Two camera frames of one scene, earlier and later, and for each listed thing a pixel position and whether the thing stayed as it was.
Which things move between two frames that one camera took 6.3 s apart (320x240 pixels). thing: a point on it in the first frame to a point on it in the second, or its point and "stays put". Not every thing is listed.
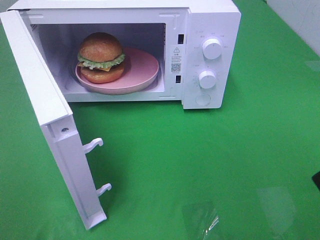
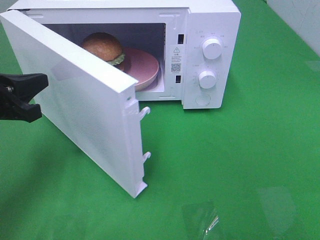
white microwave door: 54,116 to 90,100
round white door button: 203,99 stays put
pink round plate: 140,69 stays put
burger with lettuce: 101,58 stays put
